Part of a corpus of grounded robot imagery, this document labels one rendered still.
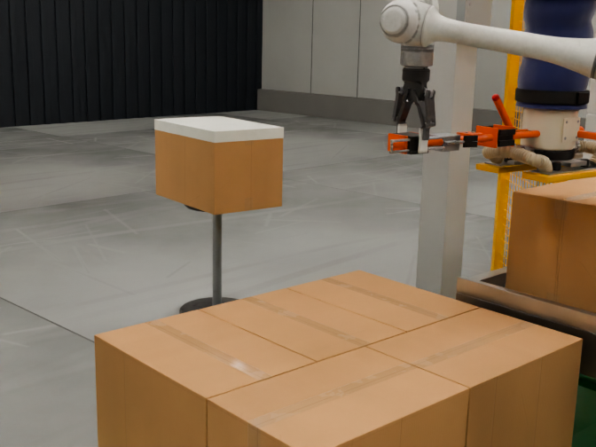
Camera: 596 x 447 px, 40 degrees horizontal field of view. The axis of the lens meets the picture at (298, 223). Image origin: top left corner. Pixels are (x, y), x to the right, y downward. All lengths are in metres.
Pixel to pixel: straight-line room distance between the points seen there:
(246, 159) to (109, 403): 1.71
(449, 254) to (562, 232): 1.21
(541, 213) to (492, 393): 0.79
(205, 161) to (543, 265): 1.74
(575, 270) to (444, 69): 1.37
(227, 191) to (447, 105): 1.11
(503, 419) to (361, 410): 0.54
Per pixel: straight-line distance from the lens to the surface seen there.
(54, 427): 3.37
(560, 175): 2.63
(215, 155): 3.93
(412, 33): 2.11
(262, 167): 4.09
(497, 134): 2.54
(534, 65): 2.69
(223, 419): 2.18
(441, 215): 4.01
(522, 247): 3.05
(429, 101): 2.28
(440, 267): 4.07
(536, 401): 2.68
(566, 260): 2.97
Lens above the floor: 1.48
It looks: 13 degrees down
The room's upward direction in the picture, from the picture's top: 1 degrees clockwise
